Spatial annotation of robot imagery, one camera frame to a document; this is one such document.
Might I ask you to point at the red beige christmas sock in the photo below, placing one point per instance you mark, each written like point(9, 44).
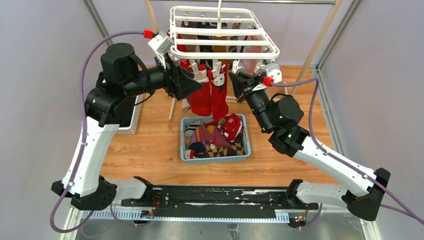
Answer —
point(200, 101)

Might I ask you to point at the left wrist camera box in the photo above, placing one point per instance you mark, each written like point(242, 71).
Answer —
point(160, 45)

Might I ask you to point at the red animal face sock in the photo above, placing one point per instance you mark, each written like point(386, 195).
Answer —
point(218, 86)

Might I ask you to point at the blue plastic laundry basket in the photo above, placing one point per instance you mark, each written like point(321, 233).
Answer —
point(205, 141)

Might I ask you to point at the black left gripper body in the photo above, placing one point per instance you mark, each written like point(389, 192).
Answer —
point(172, 86)

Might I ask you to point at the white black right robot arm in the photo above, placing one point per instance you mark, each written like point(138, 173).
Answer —
point(359, 189)

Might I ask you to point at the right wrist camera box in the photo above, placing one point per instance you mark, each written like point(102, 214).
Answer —
point(272, 73)

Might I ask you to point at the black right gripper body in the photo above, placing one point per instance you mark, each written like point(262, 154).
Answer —
point(246, 87)

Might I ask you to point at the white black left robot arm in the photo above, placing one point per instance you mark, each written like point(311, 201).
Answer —
point(123, 77)

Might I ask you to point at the red snowflake hanging sock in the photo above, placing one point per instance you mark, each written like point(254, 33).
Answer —
point(184, 63)

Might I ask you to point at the white perforated side basket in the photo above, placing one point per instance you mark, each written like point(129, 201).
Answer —
point(130, 121)

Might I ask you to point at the white plastic sock hanger frame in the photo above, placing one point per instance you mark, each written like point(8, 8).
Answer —
point(219, 26)

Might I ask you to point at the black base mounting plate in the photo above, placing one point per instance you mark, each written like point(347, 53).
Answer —
point(218, 202)

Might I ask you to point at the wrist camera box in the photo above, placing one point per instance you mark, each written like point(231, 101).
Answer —
point(160, 45)
point(272, 73)

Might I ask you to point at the pink green hanging sock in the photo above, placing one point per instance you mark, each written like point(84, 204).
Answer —
point(249, 65)

